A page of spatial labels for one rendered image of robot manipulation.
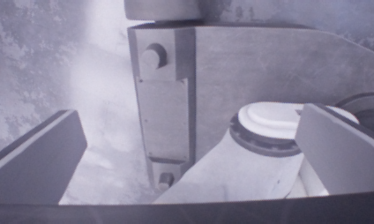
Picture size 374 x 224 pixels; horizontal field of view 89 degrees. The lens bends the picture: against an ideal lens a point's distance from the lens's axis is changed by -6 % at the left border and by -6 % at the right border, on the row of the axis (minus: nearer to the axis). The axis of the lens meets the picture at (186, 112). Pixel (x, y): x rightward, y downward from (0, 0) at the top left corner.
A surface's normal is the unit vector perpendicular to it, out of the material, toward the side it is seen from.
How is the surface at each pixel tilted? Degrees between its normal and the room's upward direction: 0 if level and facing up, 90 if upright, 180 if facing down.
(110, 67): 0
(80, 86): 0
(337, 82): 0
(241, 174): 90
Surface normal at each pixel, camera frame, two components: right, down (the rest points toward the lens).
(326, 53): -0.18, 0.47
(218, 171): -0.02, -0.88
